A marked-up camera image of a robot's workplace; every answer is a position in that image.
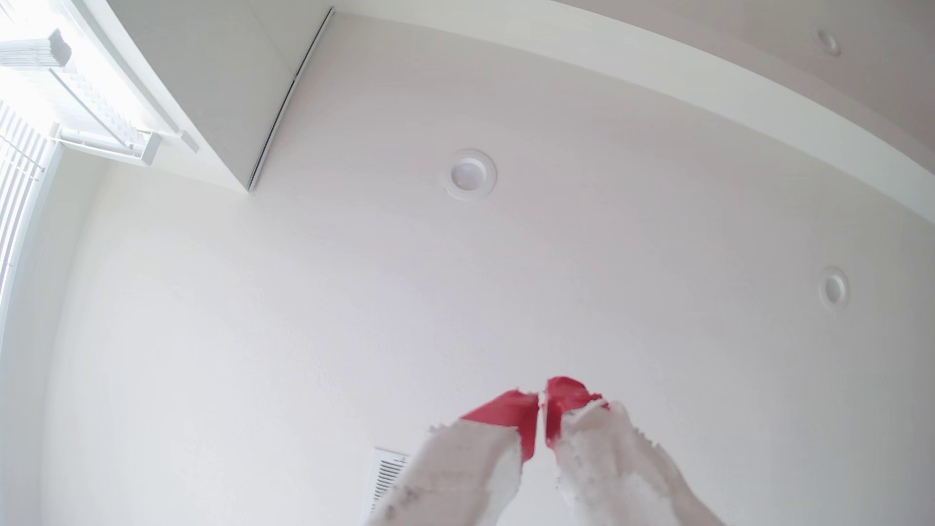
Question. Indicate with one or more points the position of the white blind headrail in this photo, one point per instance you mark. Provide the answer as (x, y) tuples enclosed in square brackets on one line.
[(33, 50)]

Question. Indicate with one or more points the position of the white slatted air vent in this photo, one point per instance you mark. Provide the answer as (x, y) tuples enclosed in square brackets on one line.
[(385, 475)]

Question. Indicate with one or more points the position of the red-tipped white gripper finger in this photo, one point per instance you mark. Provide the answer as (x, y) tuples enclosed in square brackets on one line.
[(613, 475), (475, 467)]

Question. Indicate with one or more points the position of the white window blinds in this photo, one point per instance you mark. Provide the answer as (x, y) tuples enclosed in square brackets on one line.
[(109, 142), (14, 182)]

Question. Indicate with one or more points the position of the thin grey ceiling track strip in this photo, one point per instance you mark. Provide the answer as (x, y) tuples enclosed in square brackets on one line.
[(288, 99)]

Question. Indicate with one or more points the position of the round recessed ceiling light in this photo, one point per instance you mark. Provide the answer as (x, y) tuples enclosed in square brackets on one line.
[(469, 174), (834, 288), (828, 41)]

